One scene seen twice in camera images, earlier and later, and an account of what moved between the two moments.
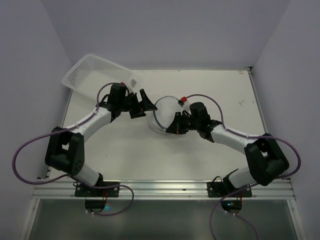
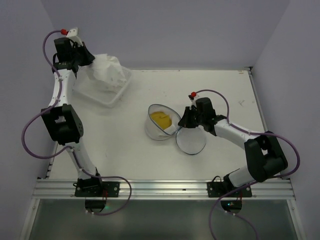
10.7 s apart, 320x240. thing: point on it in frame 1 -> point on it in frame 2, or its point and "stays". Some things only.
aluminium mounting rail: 274,190 stays
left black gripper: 137,105 -> 86,57
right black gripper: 183,122 -> 189,117
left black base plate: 81,190 stays
